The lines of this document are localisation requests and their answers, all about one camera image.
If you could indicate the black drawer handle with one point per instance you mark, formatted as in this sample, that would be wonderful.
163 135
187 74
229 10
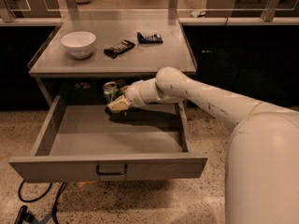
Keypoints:
111 169

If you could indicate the open grey top drawer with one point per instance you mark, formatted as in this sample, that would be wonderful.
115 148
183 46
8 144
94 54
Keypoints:
153 142

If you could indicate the white bowl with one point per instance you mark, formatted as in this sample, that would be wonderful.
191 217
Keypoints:
79 44

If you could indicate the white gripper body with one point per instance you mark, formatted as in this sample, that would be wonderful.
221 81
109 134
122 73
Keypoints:
135 93

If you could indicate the black chocolate bar packet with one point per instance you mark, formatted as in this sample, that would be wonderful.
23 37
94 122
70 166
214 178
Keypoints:
119 48

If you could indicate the green soda can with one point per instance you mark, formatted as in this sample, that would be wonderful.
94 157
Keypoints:
110 90

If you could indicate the blue snack packet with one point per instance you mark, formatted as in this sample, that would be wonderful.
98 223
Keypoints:
149 39

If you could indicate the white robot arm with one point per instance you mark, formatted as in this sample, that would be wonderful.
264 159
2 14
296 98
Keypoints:
262 161

